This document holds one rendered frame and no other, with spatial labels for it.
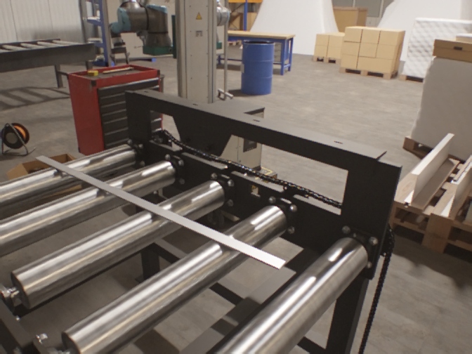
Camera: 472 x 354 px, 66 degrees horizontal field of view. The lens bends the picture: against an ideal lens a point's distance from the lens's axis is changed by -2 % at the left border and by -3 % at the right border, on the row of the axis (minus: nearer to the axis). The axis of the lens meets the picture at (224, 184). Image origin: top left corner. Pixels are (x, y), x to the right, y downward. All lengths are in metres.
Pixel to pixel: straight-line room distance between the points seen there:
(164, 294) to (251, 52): 6.09
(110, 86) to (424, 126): 3.39
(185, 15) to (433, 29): 7.16
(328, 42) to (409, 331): 9.72
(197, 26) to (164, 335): 2.05
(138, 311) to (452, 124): 4.07
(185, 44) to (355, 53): 7.17
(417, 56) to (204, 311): 8.11
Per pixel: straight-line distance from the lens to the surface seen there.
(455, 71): 4.53
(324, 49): 11.38
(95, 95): 3.45
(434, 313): 2.52
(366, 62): 9.60
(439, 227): 2.95
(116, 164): 1.84
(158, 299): 0.99
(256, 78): 6.88
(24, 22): 11.75
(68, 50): 6.74
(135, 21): 2.79
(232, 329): 1.07
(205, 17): 2.94
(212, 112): 1.51
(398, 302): 2.49
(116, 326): 0.94
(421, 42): 9.40
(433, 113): 4.72
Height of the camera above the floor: 1.58
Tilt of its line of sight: 27 degrees down
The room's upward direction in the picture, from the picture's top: 1 degrees clockwise
